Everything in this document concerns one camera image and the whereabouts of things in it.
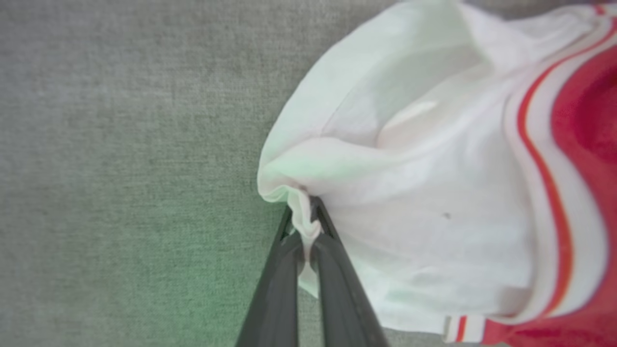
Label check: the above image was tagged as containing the grey-green fabric sofa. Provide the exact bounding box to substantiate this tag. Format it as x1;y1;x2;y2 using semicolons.
0;0;617;347

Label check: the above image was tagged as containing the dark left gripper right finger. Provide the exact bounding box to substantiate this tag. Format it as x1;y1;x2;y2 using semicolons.
311;197;389;347

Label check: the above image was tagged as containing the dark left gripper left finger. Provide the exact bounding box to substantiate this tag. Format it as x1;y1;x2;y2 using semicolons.
235;207;306;347

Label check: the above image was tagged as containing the red and white shirt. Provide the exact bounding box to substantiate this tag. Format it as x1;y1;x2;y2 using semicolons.
257;0;617;347

